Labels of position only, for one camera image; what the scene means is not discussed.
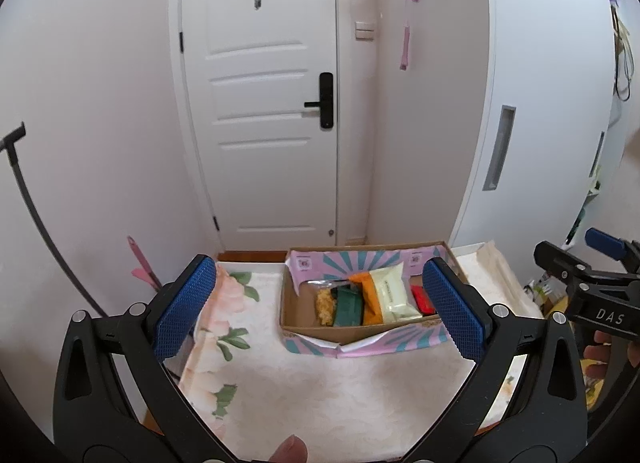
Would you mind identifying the floral tablecloth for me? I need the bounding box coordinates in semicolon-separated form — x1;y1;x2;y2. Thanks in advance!
177;240;546;462

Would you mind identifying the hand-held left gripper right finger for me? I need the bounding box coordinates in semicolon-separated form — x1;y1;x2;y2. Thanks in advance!
419;257;589;455

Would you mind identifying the plain dark green packet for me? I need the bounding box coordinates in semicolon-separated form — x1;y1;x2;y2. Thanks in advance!
332;285;364;328

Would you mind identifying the red snack packet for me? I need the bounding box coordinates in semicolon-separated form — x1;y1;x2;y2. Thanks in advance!
410;285;442;317

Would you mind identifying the orange snack packet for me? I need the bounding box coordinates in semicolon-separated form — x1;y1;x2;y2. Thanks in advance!
347;272;385;327

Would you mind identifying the person's left hand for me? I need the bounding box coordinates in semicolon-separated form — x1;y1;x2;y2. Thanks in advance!
270;434;310;463

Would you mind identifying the black door lock handle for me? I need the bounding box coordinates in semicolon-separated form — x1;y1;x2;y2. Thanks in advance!
304;73;335;130

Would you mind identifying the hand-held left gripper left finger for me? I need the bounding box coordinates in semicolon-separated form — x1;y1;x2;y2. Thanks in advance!
52;254;227;450

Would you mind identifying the white wardrobe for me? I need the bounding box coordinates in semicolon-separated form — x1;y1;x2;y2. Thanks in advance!
449;0;617;255

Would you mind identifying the white panel door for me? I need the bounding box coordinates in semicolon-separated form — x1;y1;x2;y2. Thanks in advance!
169;0;347;252

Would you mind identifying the cream white snack packet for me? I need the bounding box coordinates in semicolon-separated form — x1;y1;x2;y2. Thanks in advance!
367;263;424;327

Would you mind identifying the pink long-handled brush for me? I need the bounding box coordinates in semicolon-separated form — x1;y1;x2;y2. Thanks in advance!
126;236;162;295

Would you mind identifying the clear yellow snack packet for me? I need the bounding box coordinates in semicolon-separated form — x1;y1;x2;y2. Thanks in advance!
307;280;351;328

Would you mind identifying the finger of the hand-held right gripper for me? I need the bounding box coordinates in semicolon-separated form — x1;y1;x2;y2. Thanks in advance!
586;227;640;275
534;240;640;290

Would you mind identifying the black pole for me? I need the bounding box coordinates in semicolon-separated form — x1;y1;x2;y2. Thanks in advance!
0;121;109;319

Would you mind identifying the person's right hand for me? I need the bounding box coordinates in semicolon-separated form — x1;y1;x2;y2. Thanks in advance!
582;331;621;387

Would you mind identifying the pink striped cardboard box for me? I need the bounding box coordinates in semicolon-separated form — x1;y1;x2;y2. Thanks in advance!
277;240;471;360

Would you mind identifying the black hanging cable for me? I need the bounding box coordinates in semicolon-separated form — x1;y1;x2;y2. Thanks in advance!
615;18;637;104

